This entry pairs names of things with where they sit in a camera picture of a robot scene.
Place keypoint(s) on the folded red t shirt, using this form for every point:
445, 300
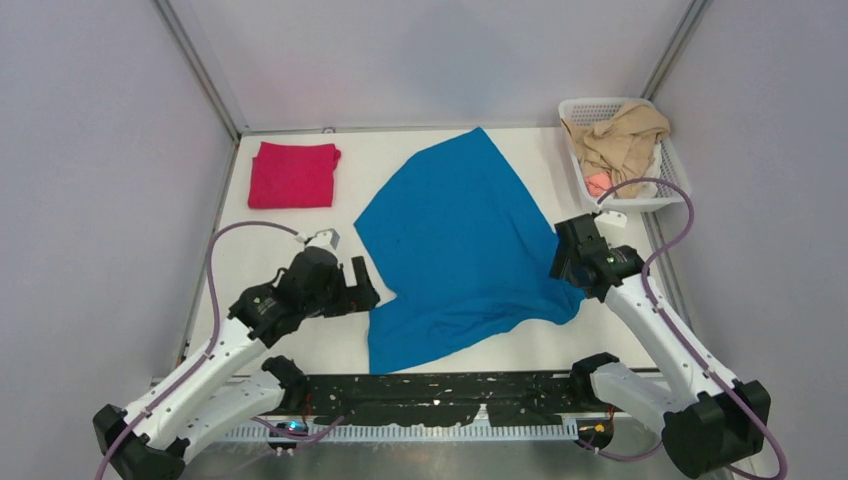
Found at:
293, 176

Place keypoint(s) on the pink garment in basket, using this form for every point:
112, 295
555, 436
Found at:
598, 184

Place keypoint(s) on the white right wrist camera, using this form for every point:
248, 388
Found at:
611, 218

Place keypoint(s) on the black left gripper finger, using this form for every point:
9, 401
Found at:
355, 302
363, 288

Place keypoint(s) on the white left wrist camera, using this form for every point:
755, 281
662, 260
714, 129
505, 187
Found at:
326, 239

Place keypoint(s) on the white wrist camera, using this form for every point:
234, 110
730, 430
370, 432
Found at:
326, 239
611, 218

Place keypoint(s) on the white slotted cable duct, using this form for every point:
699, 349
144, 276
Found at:
475, 432

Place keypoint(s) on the beige t shirt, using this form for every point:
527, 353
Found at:
622, 145

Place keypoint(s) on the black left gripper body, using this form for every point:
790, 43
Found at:
319, 300

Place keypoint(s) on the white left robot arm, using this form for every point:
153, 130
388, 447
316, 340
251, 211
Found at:
232, 379

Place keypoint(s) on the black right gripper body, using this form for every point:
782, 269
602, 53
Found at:
559, 263

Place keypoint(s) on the blue t shirt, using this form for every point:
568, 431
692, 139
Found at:
465, 250

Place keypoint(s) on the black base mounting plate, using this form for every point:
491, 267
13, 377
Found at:
532, 398

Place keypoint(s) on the aluminium frame rail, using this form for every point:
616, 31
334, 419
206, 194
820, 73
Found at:
188, 51

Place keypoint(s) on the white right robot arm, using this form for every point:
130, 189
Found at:
705, 416

